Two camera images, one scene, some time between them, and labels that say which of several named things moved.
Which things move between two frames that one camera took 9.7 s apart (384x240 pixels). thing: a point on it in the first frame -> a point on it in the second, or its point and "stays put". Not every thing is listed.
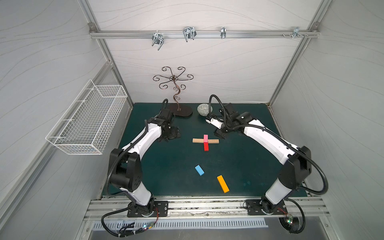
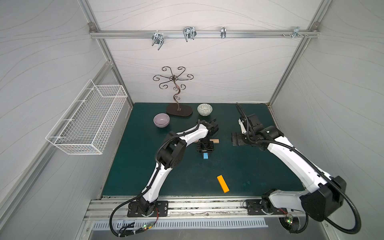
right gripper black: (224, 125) -> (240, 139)
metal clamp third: (223, 32) stays put
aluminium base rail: (204, 210) stays put
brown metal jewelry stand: (186, 110) stays put
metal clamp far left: (158, 39) stays put
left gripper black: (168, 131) -> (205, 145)
